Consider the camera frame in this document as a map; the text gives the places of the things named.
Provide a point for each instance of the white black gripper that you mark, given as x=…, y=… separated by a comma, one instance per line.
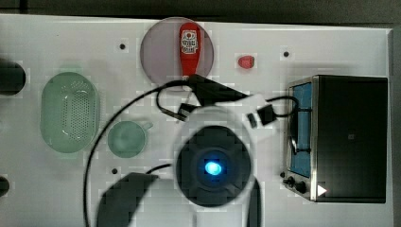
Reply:
x=209, y=92

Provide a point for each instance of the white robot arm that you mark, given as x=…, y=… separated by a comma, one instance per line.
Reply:
x=213, y=182

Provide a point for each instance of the green mug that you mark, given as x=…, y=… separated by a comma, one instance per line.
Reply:
x=127, y=139

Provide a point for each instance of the red toy strawberry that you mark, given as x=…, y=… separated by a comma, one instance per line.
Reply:
x=246, y=62

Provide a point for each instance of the silver black toaster oven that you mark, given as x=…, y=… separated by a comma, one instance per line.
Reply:
x=337, y=140

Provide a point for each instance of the red ketchup bottle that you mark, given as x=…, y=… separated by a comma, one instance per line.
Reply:
x=190, y=48

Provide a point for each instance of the grey round plate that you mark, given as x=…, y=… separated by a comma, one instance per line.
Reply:
x=159, y=51

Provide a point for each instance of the green oval colander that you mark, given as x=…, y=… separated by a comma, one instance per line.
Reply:
x=70, y=112

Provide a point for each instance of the black round pan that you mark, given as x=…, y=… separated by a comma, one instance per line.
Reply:
x=12, y=78

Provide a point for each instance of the black cylindrical cup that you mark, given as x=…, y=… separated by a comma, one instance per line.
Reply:
x=4, y=186

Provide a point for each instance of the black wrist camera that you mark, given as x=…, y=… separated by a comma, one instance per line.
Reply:
x=262, y=117

